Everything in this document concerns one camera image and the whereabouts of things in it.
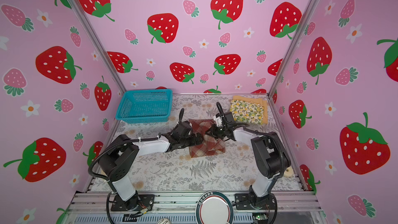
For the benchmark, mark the yellow skirt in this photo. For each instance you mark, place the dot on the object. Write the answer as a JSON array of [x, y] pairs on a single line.
[[251, 100]]

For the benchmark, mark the plain glazed donut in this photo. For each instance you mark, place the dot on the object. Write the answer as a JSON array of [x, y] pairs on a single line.
[[289, 172]]

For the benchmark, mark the aluminium frame post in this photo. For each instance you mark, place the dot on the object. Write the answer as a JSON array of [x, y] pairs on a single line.
[[96, 42], [298, 34]]

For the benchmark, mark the aluminium frame post left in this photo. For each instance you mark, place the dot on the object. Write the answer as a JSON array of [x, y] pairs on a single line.
[[96, 42]]

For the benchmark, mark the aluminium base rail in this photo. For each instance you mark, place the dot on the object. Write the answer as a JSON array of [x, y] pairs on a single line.
[[294, 207]]

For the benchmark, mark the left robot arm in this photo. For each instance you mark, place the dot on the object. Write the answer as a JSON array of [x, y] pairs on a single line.
[[118, 158]]

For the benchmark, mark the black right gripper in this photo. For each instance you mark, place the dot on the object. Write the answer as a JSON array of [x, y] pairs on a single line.
[[212, 131]]

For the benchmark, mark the white chocolate drizzled donut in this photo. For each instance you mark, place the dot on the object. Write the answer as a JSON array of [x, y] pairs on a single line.
[[164, 221]]

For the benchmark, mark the white plate green rim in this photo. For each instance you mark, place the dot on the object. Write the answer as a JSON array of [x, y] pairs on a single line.
[[213, 207]]

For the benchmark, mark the red plaid skirt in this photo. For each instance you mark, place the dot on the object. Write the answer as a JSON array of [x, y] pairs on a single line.
[[210, 146]]

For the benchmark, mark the teal plastic basket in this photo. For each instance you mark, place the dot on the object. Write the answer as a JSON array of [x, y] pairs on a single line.
[[145, 106]]

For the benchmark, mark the lemon print skirt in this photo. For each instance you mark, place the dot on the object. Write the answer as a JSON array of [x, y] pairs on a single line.
[[247, 112]]

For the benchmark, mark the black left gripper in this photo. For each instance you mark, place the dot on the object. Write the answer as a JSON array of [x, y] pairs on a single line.
[[194, 141]]

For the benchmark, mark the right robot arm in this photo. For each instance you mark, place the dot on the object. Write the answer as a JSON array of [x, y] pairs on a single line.
[[270, 155]]

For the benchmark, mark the aluminium frame post right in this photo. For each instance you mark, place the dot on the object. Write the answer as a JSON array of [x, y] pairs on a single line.
[[298, 34]]

